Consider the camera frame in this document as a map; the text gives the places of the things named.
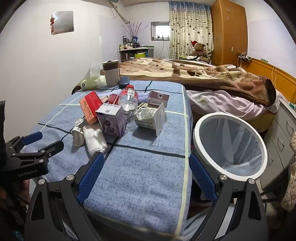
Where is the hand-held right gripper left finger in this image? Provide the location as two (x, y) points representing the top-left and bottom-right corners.
(24, 152), (109, 241)

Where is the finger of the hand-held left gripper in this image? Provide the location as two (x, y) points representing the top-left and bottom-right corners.
(6, 131), (43, 151)
(13, 140), (65, 163)

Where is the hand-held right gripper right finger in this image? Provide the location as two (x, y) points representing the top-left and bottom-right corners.
(188, 153), (270, 241)

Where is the white paper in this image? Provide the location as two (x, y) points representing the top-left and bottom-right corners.
(72, 128), (85, 147)

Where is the white waste bin with liner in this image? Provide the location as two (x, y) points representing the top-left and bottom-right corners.
(193, 112), (269, 186)

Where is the orange cardboard box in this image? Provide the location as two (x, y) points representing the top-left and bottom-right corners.
(79, 91), (104, 126)

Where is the purple white cardboard box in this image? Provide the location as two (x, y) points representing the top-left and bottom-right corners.
(95, 103), (127, 137)

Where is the patterned carton box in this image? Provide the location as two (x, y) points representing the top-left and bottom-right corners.
(134, 102), (166, 137)

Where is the clear plastic bottle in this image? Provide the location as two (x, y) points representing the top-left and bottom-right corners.
(118, 85), (139, 121)

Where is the pink brown small box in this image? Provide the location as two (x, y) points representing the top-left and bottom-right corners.
(147, 91), (170, 107)

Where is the blue plaid table cover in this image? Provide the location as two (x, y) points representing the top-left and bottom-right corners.
(23, 80), (193, 239)

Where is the pink bedsheet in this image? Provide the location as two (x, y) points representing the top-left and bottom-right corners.
(186, 64), (266, 121)

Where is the soft tissue pack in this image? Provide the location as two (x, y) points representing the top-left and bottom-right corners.
(80, 62), (107, 90)

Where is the tan mattress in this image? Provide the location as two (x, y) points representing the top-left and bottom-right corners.
(253, 110), (279, 133)

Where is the grey drawer nightstand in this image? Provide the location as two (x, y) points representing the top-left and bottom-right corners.
(261, 97), (296, 190)

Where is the floral padded jacket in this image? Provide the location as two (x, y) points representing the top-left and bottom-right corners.
(281, 131), (296, 212)

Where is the grey tumbler with brown lid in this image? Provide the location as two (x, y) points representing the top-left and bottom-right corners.
(102, 60), (120, 87)

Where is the dark blue case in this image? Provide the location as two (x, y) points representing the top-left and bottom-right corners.
(119, 76), (130, 90)

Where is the brown printed blanket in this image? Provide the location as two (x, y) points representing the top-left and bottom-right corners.
(119, 57), (277, 107)

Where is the wooden bed headboard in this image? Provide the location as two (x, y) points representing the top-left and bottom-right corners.
(240, 57), (296, 105)

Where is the white power strip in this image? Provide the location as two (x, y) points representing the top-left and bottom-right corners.
(237, 52), (252, 62)

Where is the brown teddy bear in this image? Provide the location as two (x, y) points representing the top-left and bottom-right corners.
(188, 40), (210, 58)

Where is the cluttered side desk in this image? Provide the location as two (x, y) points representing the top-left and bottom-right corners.
(119, 44), (154, 63)

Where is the vase with branches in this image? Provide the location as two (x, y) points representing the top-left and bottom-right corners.
(122, 21), (148, 44)

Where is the wooden wardrobe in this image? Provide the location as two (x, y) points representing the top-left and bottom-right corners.
(210, 0), (248, 66)

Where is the heart print curtain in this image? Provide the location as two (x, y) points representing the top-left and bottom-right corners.
(168, 1), (213, 60)

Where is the small window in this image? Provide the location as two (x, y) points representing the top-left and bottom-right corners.
(151, 22), (170, 41)

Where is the silver wall sheet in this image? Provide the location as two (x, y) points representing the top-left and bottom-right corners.
(50, 11), (74, 35)

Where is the light charging cable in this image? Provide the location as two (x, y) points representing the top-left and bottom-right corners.
(272, 65), (278, 90)

